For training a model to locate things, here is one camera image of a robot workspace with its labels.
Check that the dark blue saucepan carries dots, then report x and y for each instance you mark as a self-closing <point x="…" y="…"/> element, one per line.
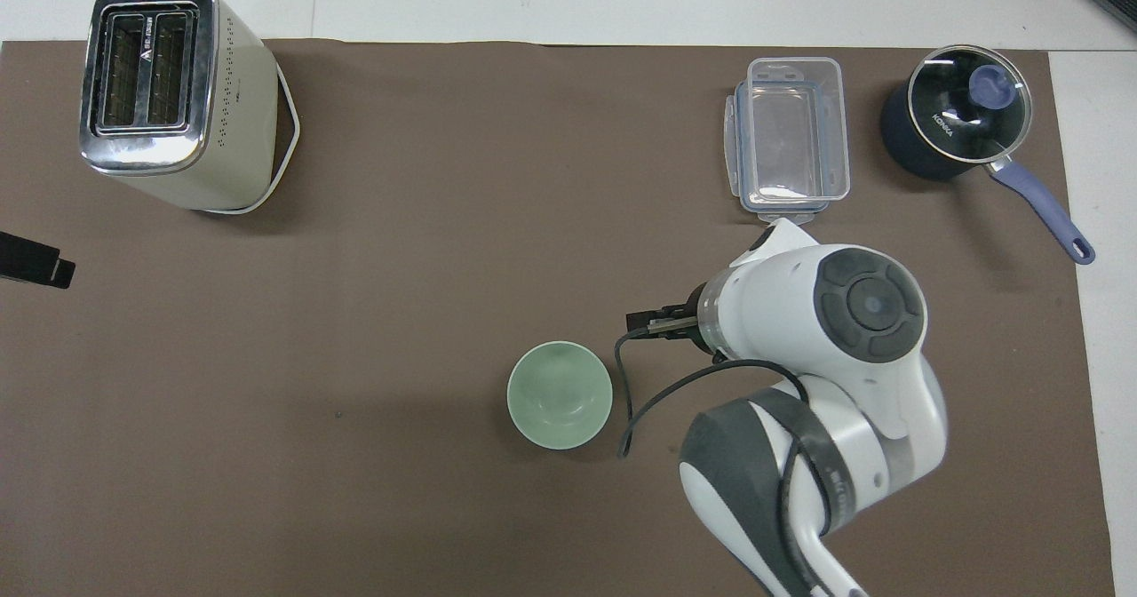
<point x="1039" y="202"/>

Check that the clear lid with blue seal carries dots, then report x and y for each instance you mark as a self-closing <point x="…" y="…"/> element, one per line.
<point x="735" y="139"/>

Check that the black stand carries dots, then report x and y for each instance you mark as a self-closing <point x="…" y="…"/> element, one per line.
<point x="31" y="259"/>

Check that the clear plastic container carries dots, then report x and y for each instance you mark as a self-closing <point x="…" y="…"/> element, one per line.
<point x="795" y="135"/>

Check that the green bowl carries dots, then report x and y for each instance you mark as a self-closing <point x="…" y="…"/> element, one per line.
<point x="560" y="394"/>

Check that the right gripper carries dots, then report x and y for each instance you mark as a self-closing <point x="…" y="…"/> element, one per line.
<point x="688" y="330"/>

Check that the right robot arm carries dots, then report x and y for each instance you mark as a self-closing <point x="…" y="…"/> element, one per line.
<point x="799" y="313"/>

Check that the cream and chrome toaster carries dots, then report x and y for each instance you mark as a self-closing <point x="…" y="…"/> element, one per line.
<point x="226" y="126"/>

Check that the glass pot lid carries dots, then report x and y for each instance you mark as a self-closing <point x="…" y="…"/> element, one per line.
<point x="955" y="104"/>

